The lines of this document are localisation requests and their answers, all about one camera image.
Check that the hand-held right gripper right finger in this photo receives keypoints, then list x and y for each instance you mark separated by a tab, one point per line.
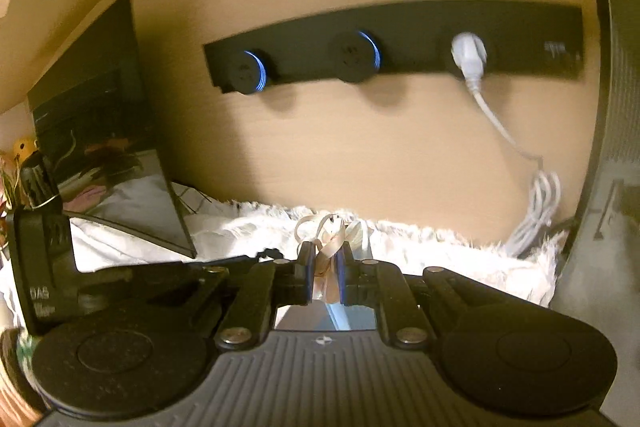
344	272

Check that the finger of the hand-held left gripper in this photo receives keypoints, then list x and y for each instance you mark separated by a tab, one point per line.
112	283

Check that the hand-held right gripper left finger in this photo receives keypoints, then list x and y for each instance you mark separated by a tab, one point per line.
306	269

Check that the beige satin ribbon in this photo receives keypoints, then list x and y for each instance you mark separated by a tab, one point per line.
327	247

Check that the white cloth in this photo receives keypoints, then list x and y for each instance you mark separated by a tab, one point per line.
125	247

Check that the white fluffy blanket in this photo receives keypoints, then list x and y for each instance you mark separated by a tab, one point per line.
425	252

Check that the yellow plush toy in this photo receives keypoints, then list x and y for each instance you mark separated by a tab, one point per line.
25	148

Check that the black framed mirror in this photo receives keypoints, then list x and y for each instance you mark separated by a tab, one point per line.
107	117

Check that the white power plug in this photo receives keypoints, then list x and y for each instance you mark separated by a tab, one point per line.
469	53

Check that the grey ribbed appliance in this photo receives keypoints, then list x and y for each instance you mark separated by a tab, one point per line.
607	187

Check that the black wall socket panel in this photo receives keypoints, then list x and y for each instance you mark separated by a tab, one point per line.
400	39

